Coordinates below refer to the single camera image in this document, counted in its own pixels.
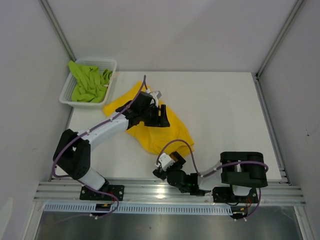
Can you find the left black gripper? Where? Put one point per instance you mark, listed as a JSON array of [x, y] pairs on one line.
[[161, 121]]

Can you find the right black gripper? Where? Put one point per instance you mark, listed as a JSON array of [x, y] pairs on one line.
[[179, 163]]

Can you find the yellow fabric shorts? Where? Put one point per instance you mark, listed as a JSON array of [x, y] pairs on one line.
[[154, 139]]

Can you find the green fabric shorts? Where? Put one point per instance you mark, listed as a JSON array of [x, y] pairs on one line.
[[91, 85]]

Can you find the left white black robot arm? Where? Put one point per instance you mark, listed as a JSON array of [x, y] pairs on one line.
[[73, 152]]

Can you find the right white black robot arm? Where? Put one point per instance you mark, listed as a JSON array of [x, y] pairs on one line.
[[230, 180]]

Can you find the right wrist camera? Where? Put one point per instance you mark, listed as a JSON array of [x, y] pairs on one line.
[[164, 162]]

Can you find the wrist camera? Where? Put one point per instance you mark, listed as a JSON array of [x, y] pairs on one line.
[[164, 162], [156, 95]]

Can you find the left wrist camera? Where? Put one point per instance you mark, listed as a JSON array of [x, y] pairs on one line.
[[156, 95]]

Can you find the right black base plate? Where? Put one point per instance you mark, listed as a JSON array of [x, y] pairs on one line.
[[226, 195]]

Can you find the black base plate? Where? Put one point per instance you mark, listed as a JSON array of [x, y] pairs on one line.
[[226, 195], [115, 190]]

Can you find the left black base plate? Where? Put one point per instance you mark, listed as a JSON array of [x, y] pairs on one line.
[[115, 190]]

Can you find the white slotted cable duct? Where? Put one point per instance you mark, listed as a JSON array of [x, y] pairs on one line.
[[128, 208]]

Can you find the right aluminium corner post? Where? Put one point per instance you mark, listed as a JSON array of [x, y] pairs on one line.
[[284, 30]]

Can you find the aluminium corner post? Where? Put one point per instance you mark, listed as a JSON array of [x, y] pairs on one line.
[[48, 11], [284, 30]]

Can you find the aluminium mounting rail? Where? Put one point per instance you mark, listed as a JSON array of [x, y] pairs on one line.
[[151, 191]]

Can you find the left aluminium corner post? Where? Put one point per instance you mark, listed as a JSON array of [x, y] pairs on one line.
[[48, 11]]

